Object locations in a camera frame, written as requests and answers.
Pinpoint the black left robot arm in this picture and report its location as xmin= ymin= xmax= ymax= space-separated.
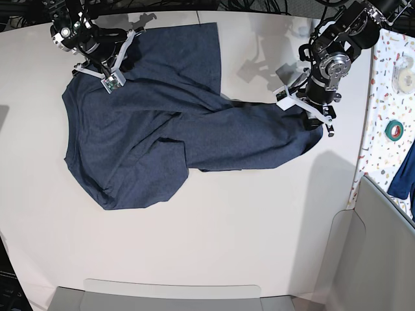
xmin=289 ymin=1 xmax=412 ymax=136

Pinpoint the green tape roll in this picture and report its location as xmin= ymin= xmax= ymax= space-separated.
xmin=385 ymin=120 xmax=404 ymax=142

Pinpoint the terrazzo patterned side surface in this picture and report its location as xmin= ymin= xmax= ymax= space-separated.
xmin=347 ymin=30 xmax=414 ymax=209

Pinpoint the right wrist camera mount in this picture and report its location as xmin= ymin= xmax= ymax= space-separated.
xmin=73 ymin=27 xmax=145 ymax=94

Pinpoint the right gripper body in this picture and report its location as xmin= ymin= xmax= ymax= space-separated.
xmin=80 ymin=27 xmax=143 ymax=73

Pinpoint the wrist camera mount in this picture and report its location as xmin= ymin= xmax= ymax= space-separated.
xmin=273 ymin=68 xmax=342 ymax=137
xmin=73 ymin=27 xmax=145 ymax=94

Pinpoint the grey front divider panel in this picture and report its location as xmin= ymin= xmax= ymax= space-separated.
xmin=48 ymin=279 xmax=294 ymax=310

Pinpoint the dark blue printed t-shirt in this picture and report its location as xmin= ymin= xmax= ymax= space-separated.
xmin=62 ymin=23 xmax=323 ymax=210

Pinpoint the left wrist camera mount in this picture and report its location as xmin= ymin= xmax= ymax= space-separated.
xmin=273 ymin=68 xmax=342 ymax=137

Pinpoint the clear tape dispenser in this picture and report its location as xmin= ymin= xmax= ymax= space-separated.
xmin=392 ymin=55 xmax=414 ymax=94

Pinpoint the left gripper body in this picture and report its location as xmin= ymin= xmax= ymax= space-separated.
xmin=300 ymin=76 xmax=337 ymax=131

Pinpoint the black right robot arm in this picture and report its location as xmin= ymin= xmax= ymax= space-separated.
xmin=41 ymin=0 xmax=145 ymax=78

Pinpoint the blue cloth at right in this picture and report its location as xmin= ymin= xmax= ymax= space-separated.
xmin=387 ymin=148 xmax=414 ymax=203

